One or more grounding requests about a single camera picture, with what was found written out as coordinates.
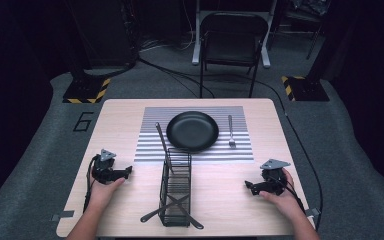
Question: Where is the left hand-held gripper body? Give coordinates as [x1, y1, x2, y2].
[91, 148, 118, 185]

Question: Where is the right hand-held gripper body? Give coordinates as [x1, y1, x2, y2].
[259, 158, 292, 197]

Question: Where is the person's left hand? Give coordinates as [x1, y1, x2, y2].
[89, 176, 127, 210]

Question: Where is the person's right hand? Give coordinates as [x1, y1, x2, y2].
[259, 168, 304, 218]

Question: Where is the grey striped placemat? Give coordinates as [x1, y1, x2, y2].
[133, 105, 255, 165]

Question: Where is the dark upright utensil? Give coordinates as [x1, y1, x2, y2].
[154, 121, 177, 176]

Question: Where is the dark knife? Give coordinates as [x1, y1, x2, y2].
[139, 193, 192, 224]

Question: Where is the grey tape strip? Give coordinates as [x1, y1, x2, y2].
[305, 206, 322, 218]
[49, 210, 76, 223]

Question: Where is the silver fork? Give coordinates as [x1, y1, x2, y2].
[227, 114, 237, 150]

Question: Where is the dark flat utensil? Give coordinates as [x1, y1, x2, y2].
[166, 194, 205, 231]

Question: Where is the black round plate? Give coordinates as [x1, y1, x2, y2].
[165, 110, 221, 153]

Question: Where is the black base with hazard stripes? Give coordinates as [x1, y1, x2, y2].
[281, 75, 331, 103]
[61, 76, 112, 105]

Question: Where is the black cabinet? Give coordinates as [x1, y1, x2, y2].
[63, 0, 138, 72]

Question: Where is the black folding chair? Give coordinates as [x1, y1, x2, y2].
[198, 11, 270, 99]

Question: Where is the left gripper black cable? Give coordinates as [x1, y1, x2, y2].
[82, 154, 102, 214]

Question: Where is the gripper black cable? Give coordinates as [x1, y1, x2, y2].
[82, 154, 102, 214]
[272, 175, 307, 215]

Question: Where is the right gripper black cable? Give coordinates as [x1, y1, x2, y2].
[272, 175, 307, 215]

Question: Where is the black wire cutlery rack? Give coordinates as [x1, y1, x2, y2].
[158, 147, 193, 229]

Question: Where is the white metal stand frame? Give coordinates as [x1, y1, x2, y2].
[191, 0, 278, 70]

